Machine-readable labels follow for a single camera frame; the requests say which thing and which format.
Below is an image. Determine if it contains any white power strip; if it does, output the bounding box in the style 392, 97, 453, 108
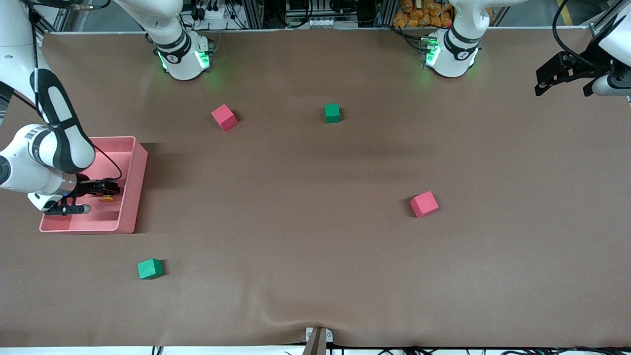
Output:
195, 4, 227, 20

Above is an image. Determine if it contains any orange packets pile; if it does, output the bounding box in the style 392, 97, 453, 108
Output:
393, 0, 454, 28

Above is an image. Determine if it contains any metal table edge clamp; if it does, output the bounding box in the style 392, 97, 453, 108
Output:
305, 326, 335, 355

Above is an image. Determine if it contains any brown table mat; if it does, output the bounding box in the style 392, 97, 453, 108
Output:
0, 27, 631, 348

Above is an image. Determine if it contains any pink foam cube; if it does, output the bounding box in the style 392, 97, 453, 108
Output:
211, 104, 239, 132
410, 191, 440, 218

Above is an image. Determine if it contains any pink plastic bin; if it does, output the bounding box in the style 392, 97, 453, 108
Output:
39, 136, 148, 234

